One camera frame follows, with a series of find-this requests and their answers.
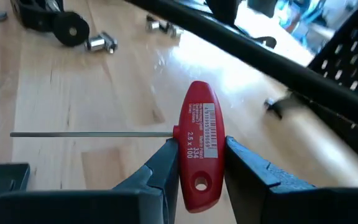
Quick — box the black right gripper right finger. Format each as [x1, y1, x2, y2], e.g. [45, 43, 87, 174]
[224, 136, 358, 224]

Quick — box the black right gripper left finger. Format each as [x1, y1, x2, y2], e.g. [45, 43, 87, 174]
[0, 138, 180, 224]

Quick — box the red T-handle hex key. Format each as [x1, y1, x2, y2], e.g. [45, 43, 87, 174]
[10, 80, 226, 214]

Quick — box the black C-clamp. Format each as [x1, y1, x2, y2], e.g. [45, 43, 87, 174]
[10, 0, 90, 48]

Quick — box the black table clamp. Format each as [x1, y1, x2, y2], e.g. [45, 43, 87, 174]
[252, 35, 278, 50]

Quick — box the small chrome socket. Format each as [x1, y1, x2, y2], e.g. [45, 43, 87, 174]
[145, 19, 162, 32]
[168, 26, 185, 40]

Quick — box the chrome socket adapter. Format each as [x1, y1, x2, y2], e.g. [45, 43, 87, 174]
[85, 30, 119, 54]

